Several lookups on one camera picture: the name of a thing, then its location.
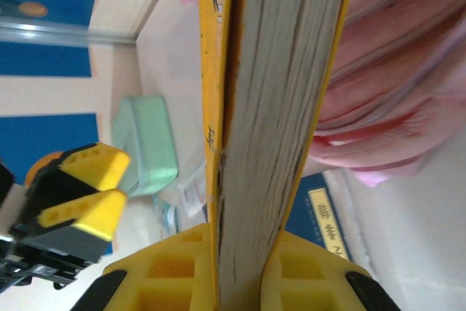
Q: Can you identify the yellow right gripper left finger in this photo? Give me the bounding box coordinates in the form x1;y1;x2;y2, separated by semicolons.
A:
74;222;221;311

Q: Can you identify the mint green zip pouch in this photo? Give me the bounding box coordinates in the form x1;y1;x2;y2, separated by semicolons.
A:
110;94;180;198

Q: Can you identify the pink backpack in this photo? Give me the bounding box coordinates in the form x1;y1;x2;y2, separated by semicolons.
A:
181;0;466;188

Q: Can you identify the aluminium frame post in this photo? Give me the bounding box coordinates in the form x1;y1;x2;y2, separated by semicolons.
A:
0;19;138;47

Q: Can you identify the white paper card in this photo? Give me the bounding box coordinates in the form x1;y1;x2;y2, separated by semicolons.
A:
177;163;209;218

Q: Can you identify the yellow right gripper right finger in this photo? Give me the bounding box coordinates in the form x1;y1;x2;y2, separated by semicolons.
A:
260;230;401;311

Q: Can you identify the dark blue book yellow label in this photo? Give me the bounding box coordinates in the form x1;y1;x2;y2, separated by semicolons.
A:
285;173;356;264

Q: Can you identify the teal packet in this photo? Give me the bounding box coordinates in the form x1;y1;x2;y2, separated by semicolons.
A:
151;194;180;241

